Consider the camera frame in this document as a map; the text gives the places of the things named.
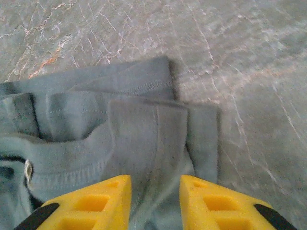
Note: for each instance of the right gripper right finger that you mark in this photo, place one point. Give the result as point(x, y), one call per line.
point(216, 210)

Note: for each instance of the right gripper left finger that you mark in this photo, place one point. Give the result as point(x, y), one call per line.
point(96, 208)

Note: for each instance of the grey t-shirt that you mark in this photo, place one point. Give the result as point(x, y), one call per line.
point(132, 131)

